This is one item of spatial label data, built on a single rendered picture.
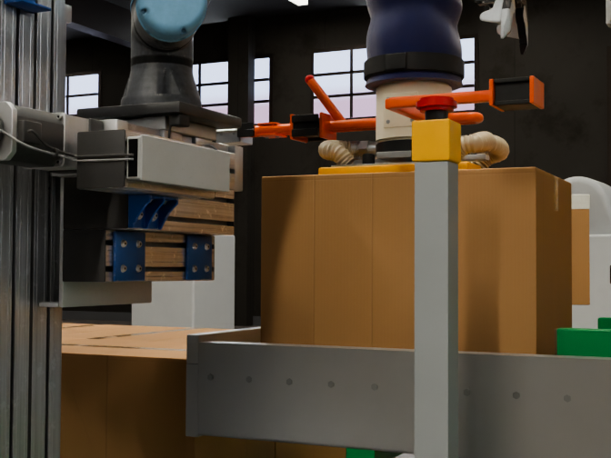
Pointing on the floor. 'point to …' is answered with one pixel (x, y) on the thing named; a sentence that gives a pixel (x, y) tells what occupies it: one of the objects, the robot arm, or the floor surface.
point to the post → (435, 286)
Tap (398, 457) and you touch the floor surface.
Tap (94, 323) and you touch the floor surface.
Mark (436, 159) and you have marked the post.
